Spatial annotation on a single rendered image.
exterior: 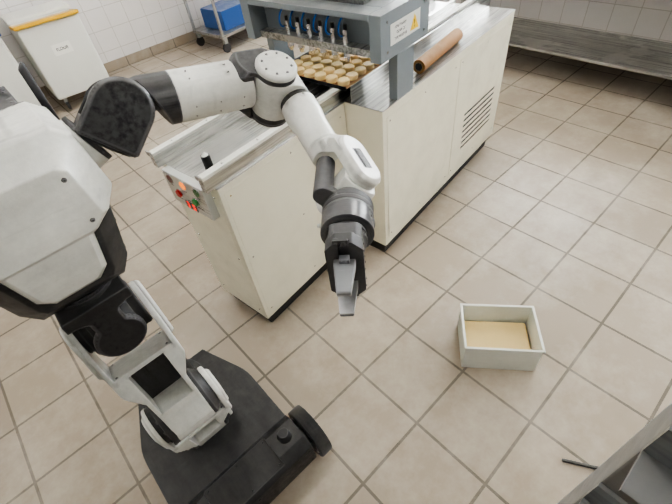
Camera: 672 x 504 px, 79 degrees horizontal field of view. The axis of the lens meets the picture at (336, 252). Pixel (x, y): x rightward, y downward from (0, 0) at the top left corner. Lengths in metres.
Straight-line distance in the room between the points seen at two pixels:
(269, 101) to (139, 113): 0.23
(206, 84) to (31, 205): 0.34
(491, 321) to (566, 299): 0.40
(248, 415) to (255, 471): 0.21
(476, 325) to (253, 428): 1.02
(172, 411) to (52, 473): 1.06
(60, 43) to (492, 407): 4.44
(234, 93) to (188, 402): 0.74
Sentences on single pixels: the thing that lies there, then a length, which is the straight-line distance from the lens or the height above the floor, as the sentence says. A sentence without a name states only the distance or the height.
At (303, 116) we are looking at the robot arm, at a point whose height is 1.27.
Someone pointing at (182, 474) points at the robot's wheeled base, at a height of 0.17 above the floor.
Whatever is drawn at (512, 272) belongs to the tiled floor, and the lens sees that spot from 2.23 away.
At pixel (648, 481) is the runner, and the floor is 1.40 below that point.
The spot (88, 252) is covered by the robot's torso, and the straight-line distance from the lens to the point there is 0.79.
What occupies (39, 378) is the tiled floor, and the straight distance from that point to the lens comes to 2.43.
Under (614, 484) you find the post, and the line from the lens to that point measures 0.32.
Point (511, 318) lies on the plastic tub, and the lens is 1.96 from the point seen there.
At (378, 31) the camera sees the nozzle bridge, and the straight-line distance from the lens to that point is 1.59.
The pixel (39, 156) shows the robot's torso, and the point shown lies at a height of 1.36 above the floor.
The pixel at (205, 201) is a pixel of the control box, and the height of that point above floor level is 0.79.
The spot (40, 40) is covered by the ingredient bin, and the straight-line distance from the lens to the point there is 4.75.
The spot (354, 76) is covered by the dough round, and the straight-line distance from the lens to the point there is 1.82.
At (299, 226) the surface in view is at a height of 0.44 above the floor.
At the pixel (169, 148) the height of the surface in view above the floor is 0.88.
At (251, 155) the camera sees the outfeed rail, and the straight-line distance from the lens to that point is 1.50.
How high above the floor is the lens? 1.63
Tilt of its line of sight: 46 degrees down
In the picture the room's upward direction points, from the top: 9 degrees counter-clockwise
